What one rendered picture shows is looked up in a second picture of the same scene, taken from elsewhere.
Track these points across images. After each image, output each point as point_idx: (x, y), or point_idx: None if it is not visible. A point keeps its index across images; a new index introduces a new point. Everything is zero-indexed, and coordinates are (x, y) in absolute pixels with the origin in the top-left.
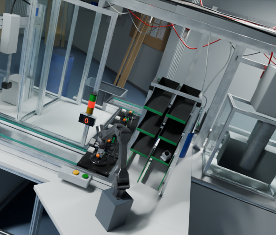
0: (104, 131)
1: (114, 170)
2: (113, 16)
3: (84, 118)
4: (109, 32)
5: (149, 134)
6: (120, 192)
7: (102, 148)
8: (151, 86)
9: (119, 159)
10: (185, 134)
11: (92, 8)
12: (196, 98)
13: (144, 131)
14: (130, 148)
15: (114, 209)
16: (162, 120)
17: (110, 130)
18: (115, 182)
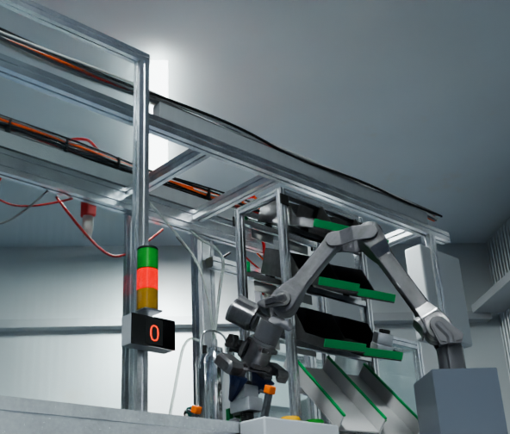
0: (290, 282)
1: (413, 319)
2: (144, 58)
3: (146, 325)
4: (143, 93)
5: (348, 287)
6: (463, 353)
7: (266, 369)
8: (283, 196)
9: (407, 286)
10: (367, 300)
11: (96, 36)
12: (352, 214)
13: (338, 281)
14: (326, 339)
15: (498, 380)
16: (332, 268)
17: (317, 263)
18: (449, 326)
